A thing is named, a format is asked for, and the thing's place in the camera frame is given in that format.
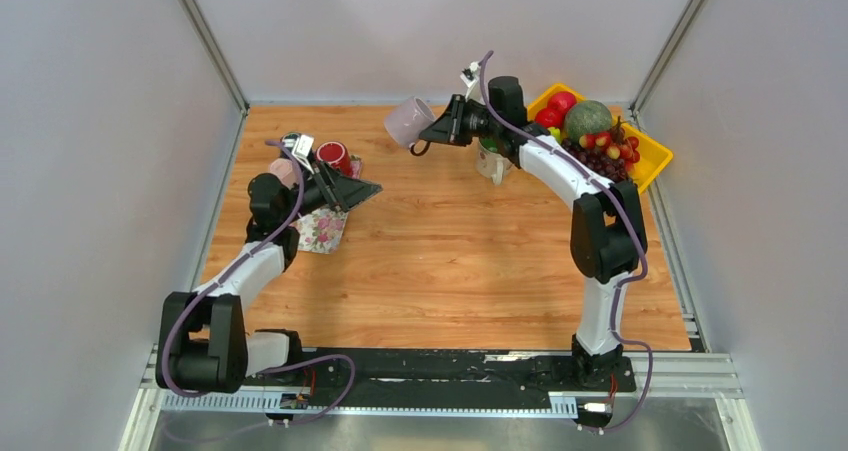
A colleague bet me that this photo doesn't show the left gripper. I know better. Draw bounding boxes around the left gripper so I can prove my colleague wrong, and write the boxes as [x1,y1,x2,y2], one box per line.
[280,160,381,226]

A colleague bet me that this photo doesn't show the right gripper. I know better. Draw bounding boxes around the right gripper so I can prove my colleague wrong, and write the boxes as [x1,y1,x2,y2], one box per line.
[420,94,502,147]

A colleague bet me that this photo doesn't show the mauve mug black handle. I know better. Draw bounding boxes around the mauve mug black handle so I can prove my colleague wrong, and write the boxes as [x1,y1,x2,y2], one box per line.
[383,96,436,157]

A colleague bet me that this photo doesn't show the cream floral mug green inside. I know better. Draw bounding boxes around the cream floral mug green inside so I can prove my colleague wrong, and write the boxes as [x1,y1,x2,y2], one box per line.
[475,138,513,186]

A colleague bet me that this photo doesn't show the pink faceted mug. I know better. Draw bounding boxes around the pink faceted mug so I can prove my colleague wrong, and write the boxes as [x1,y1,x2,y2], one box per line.
[268,158,298,188]

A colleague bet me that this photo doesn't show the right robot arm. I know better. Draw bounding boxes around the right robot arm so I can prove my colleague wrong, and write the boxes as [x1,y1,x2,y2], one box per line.
[412,76,647,389]

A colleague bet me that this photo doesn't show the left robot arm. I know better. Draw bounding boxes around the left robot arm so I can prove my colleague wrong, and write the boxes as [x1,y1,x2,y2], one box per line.
[155,162,383,397]

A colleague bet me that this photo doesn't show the red mug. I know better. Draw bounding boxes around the red mug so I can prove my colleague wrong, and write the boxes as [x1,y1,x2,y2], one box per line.
[316,141,354,177]

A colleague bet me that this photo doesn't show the dark green mug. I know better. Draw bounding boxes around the dark green mug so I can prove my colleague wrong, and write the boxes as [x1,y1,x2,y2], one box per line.
[280,132,300,147]

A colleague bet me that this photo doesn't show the floral serving tray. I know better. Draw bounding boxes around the floral serving tray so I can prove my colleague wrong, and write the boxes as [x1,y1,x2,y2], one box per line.
[292,163,349,254]

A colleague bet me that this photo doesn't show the red apple lower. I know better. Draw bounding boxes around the red apple lower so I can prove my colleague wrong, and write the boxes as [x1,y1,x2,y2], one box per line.
[534,107,565,130]

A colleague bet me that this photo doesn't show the red apple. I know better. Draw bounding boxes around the red apple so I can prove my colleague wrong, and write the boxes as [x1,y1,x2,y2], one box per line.
[547,91,578,116]
[534,107,565,130]

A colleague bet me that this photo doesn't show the green pear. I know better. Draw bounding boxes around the green pear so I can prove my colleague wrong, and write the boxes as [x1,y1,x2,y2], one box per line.
[547,127,563,143]

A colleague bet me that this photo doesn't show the red apple upper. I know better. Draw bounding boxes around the red apple upper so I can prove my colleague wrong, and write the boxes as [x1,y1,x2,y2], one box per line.
[547,91,578,116]

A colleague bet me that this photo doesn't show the green melon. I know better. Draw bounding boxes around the green melon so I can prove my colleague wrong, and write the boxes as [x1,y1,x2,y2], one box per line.
[564,100,613,143]

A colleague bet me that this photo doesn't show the red cherry cluster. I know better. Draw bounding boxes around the red cherry cluster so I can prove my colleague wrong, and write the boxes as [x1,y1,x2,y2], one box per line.
[578,128,641,164]

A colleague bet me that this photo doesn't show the dark purple grape bunch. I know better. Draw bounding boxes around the dark purple grape bunch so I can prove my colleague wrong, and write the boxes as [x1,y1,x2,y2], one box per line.
[561,140,634,182]

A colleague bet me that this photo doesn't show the yellow plastic bin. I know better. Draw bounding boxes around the yellow plastic bin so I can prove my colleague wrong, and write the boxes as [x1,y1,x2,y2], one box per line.
[526,83,674,194]

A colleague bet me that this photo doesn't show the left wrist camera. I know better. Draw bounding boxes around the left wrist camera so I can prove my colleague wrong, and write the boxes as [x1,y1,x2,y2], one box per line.
[287,133,315,172]

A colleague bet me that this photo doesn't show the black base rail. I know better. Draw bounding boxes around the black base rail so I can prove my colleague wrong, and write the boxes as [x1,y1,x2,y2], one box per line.
[241,347,637,411]

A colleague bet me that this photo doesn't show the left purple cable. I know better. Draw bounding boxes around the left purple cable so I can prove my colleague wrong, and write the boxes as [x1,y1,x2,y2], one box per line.
[158,140,357,427]

